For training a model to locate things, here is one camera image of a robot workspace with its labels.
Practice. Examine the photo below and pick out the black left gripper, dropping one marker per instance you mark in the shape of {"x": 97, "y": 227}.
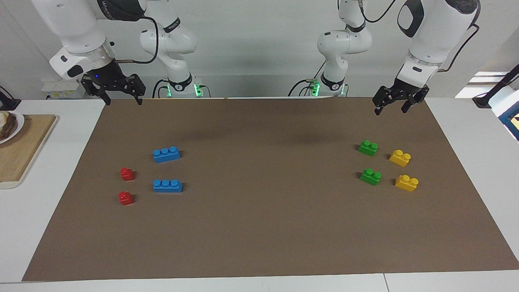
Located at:
{"x": 399, "y": 90}

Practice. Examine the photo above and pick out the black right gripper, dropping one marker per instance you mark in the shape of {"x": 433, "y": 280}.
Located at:
{"x": 111, "y": 79}

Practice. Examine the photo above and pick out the green two-stud toy brick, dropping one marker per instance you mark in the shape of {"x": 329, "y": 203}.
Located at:
{"x": 368, "y": 148}
{"x": 370, "y": 177}

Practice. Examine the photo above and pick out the blue three-stud toy brick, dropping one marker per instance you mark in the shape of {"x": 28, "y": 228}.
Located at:
{"x": 166, "y": 155}
{"x": 167, "y": 186}

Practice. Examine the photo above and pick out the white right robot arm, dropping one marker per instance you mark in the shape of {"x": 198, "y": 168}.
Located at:
{"x": 77, "y": 24}

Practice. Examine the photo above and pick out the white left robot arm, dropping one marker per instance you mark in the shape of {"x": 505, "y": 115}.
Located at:
{"x": 429, "y": 28}

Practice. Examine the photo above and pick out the yellow two-stud toy brick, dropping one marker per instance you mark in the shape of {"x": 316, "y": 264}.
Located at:
{"x": 406, "y": 183}
{"x": 400, "y": 158}

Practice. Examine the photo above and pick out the red one-stud toy brick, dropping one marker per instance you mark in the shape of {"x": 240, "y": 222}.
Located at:
{"x": 125, "y": 198}
{"x": 127, "y": 174}

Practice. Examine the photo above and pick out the white plate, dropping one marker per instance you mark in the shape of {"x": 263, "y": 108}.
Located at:
{"x": 19, "y": 125}

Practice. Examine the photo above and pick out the wooden cutting board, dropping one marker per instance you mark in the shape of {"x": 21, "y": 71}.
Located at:
{"x": 24, "y": 158}

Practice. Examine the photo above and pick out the blue framed box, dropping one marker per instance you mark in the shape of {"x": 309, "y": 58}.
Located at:
{"x": 510, "y": 121}

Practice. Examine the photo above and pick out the brown bread slices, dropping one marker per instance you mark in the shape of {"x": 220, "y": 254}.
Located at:
{"x": 6, "y": 125}

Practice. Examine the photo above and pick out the brown paper table mat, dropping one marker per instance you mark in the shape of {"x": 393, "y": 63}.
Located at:
{"x": 259, "y": 227}

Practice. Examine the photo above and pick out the white wall socket box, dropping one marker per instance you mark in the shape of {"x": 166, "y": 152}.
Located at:
{"x": 56, "y": 90}

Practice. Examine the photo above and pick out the black camera stand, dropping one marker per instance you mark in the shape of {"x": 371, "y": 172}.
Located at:
{"x": 496, "y": 87}

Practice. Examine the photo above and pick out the black clamp mount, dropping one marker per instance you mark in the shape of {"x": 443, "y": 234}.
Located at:
{"x": 7, "y": 102}

